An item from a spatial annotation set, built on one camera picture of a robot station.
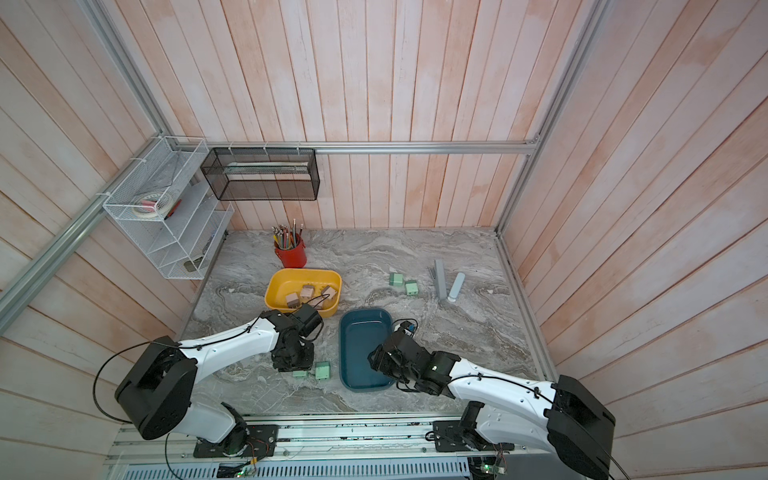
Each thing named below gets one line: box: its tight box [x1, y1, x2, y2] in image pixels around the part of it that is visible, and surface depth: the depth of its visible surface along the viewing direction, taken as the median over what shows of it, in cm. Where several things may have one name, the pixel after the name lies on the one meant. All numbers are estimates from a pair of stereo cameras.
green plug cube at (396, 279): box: [389, 272, 404, 287], surface depth 106 cm
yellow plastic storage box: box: [264, 268, 343, 318], surface depth 102 cm
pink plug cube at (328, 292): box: [321, 285, 338, 301], surface depth 101 cm
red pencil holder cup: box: [274, 232, 307, 268], surface depth 106 cm
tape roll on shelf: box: [132, 192, 172, 218], surface depth 75 cm
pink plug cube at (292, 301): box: [286, 293, 299, 309], surface depth 100 cm
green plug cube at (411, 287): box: [405, 280, 419, 296], surface depth 103 cm
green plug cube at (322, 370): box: [315, 361, 331, 380], surface depth 84 cm
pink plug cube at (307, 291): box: [302, 285, 314, 299], surface depth 102 cm
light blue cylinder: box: [447, 272, 466, 302], surface depth 102 cm
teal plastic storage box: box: [339, 308, 395, 392], surface depth 91 cm
